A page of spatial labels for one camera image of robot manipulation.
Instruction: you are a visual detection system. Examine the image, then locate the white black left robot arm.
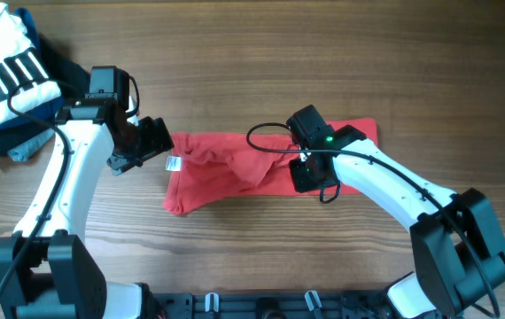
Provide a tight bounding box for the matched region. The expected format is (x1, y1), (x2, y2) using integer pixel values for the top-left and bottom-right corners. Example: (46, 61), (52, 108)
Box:
(0, 66), (174, 318)

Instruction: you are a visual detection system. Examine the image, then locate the grey folded shirt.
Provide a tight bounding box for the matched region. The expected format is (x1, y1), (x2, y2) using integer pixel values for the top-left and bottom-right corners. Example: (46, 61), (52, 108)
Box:
(7, 129), (54, 162)

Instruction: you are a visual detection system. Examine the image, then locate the red soccer t-shirt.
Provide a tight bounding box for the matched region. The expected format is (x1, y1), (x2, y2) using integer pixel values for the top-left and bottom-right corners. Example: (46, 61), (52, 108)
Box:
(161, 116), (379, 216)

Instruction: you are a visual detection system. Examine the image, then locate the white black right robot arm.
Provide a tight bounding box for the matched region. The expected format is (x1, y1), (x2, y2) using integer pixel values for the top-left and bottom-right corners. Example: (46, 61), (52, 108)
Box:
(286, 105), (505, 318)

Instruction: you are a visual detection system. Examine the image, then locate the white black printed folded shirt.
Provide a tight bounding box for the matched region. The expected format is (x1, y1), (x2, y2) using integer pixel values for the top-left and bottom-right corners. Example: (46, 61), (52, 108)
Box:
(0, 3), (62, 124)

